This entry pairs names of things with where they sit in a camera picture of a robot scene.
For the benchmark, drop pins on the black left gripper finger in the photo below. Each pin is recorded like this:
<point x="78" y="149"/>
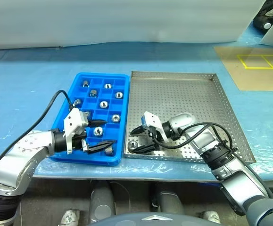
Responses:
<point x="99" y="146"/>
<point x="96" y="123"/>

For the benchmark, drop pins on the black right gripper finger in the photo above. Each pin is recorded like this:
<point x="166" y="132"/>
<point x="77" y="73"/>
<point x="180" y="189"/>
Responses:
<point x="144" y="148"/>
<point x="139" y="130"/>

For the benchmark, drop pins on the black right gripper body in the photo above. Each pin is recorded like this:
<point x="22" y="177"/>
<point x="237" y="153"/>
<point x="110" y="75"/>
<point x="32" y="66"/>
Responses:
<point x="154" y="139"/>

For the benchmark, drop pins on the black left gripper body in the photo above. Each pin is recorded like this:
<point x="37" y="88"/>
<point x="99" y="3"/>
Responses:
<point x="78" y="141"/>

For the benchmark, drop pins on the blue plastic compartment tray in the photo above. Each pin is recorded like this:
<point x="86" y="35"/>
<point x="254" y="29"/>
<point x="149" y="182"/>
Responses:
<point x="96" y="113"/>

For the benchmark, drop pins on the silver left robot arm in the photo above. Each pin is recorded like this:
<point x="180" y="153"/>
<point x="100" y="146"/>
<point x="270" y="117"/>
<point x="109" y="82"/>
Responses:
<point x="20" y="153"/>

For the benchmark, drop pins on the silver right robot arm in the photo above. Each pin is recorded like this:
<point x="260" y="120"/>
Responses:
<point x="240" y="181"/>

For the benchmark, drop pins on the perforated steel tray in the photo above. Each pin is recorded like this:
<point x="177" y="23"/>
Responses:
<point x="185" y="94"/>

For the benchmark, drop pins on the dark grey rounded leg shape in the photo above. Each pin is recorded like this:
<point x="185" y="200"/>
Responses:
<point x="168" y="200"/>
<point x="102" y="207"/>

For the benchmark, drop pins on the blue-grey rounded chest cover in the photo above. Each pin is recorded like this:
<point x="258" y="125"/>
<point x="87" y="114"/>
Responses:
<point x="138" y="221"/>

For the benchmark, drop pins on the white patterned shoe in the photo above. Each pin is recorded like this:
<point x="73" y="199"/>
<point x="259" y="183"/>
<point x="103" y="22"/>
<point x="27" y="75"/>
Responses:
<point x="210" y="216"/>
<point x="69" y="217"/>

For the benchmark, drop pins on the white plastic sheet backdrop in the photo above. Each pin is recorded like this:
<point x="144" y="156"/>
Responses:
<point x="103" y="18"/>

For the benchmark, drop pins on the brown flat mat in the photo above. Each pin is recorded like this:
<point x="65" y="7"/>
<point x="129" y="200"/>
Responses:
<point x="247" y="80"/>

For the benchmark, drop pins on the black device with silver button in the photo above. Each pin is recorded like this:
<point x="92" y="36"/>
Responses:
<point x="260" y="22"/>

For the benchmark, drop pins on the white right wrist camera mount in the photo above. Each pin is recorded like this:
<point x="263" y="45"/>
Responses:
<point x="154" y="118"/>

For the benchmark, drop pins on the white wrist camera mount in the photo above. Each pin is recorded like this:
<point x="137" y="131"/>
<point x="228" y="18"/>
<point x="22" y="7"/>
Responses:
<point x="154" y="118"/>
<point x="76" y="118"/>

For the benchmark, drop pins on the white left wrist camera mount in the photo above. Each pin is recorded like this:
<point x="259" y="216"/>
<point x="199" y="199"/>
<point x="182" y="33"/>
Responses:
<point x="76" y="118"/>

